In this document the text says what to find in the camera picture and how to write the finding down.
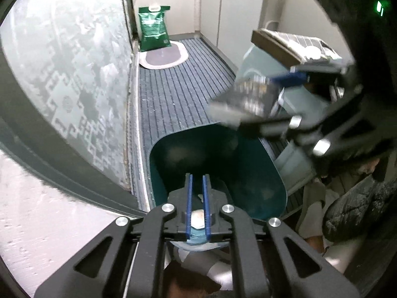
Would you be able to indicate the grey slipper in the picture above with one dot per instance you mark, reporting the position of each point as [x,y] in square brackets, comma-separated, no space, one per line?
[215,264]

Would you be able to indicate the green rice bag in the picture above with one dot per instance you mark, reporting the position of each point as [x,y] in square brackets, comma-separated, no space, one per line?
[154,33]

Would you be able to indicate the patterned frosted glass door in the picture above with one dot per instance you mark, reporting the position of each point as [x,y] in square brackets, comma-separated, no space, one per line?
[72,59]

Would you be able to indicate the white kitchen base cabinet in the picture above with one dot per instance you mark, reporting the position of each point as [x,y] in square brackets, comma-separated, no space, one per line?
[228,25]

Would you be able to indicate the brown wooden board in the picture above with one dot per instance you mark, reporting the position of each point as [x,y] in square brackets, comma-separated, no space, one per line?
[275,49]

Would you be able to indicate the dark teal trash bin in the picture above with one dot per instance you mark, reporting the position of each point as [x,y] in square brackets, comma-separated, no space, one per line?
[255,189]

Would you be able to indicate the blue striped floor runner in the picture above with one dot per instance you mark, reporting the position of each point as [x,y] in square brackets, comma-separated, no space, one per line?
[175,99]

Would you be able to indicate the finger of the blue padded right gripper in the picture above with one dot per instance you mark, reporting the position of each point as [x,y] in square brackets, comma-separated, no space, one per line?
[290,79]

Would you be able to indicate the oval grey pink mat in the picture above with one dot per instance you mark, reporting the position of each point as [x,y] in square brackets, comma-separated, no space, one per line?
[164,58]

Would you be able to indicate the grey checked cloth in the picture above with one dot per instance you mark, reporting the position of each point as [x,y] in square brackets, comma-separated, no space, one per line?
[306,47]

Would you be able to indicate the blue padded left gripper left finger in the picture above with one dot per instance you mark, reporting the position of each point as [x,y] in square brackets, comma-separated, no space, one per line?
[179,226]

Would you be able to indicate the grey-green plastic stool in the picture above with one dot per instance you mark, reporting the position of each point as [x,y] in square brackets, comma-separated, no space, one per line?
[294,167]

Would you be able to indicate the silver foil snack wrapper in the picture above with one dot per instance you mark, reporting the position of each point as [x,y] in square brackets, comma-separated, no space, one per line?
[248,100]

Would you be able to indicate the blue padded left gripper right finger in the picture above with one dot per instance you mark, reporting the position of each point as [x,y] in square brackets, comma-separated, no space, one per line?
[217,230]

